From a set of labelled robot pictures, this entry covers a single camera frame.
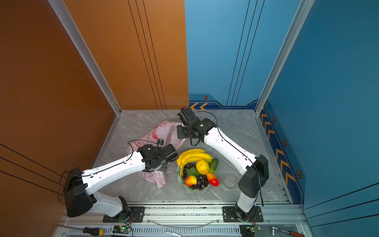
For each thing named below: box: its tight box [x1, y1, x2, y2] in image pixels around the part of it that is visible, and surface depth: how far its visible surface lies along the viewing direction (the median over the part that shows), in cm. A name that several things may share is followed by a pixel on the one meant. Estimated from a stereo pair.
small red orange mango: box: [206, 172, 220, 188], surface depth 77 cm
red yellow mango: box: [184, 175, 198, 187], surface depth 76 cm
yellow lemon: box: [195, 159, 210, 176], surface depth 78 cm
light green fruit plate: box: [176, 164, 211, 194], surface depth 79 cm
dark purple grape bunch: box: [181, 162, 210, 191], surface depth 78 cm
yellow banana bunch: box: [176, 148, 213, 178], surface depth 84 cm
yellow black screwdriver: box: [58, 224, 105, 237], surface depth 70 cm
